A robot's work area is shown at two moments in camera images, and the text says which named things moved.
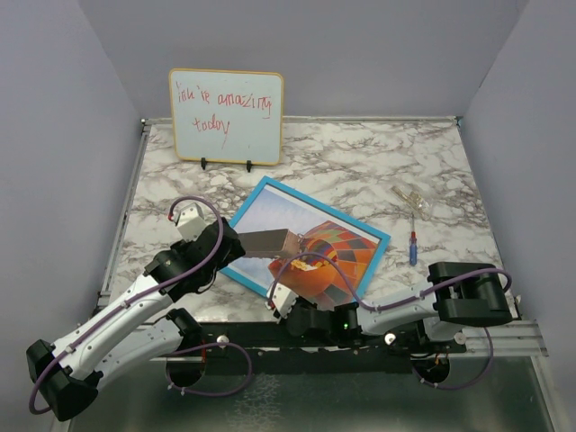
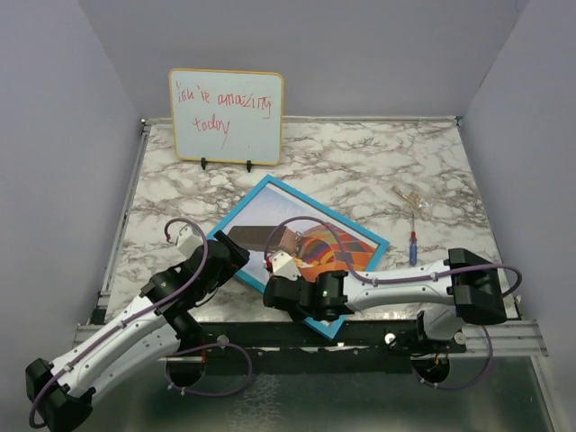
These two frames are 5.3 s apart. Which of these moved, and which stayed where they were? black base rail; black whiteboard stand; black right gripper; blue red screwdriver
Moved: black right gripper
Stayed: black base rail; black whiteboard stand; blue red screwdriver
